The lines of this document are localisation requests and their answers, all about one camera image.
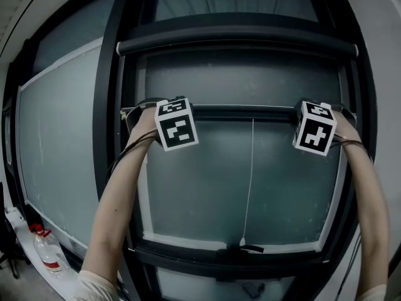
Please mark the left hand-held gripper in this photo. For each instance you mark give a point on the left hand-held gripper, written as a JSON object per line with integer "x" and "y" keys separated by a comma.
{"x": 175, "y": 130}

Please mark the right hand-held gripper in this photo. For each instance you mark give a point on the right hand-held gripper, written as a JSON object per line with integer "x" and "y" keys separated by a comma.
{"x": 313, "y": 133}

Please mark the dark grey roller blind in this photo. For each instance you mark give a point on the dark grey roller blind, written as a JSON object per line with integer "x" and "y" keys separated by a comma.
{"x": 244, "y": 80}

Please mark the person's right forearm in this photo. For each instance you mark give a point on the person's right forearm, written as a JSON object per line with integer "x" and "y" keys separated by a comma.
{"x": 366, "y": 199}

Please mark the person's left forearm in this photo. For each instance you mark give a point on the person's left forearm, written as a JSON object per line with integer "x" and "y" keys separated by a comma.
{"x": 116, "y": 199}

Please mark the black framed frosted window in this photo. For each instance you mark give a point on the black framed frosted window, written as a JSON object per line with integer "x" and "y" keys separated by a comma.
{"x": 108, "y": 105}

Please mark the person's right sleeve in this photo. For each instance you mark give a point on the person's right sleeve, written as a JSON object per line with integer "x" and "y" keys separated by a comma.
{"x": 372, "y": 293}

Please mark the person's sleeve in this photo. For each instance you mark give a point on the person's sleeve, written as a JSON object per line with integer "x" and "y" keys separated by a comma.
{"x": 97, "y": 287}
{"x": 372, "y": 293}

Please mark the large clear water bottle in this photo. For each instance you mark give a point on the large clear water bottle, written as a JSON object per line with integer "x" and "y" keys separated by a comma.
{"x": 50, "y": 252}

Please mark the person's left sleeve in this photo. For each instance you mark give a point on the person's left sleeve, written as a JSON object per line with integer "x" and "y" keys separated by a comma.
{"x": 97, "y": 287}

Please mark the black office chair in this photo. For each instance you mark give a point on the black office chair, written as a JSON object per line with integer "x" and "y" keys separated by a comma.
{"x": 7, "y": 256}

